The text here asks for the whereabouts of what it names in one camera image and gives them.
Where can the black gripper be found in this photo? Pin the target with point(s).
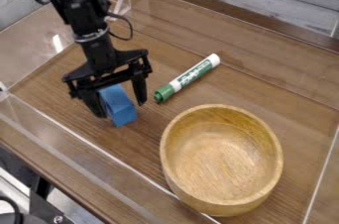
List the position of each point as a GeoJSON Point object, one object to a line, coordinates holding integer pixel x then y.
{"type": "Point", "coordinates": [107, 66]}

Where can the blue foam block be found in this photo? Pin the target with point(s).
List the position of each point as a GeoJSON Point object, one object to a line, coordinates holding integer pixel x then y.
{"type": "Point", "coordinates": [117, 106]}

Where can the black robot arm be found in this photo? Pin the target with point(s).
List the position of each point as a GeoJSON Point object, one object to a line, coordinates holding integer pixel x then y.
{"type": "Point", "coordinates": [84, 16]}

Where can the brown wooden bowl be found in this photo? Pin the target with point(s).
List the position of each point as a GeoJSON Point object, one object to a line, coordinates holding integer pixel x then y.
{"type": "Point", "coordinates": [221, 159]}

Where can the green whiteboard marker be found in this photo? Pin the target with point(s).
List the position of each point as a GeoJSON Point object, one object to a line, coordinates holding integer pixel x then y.
{"type": "Point", "coordinates": [185, 78]}

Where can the black metal stand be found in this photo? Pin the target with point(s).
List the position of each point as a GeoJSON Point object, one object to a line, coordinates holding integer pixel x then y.
{"type": "Point", "coordinates": [41, 212]}

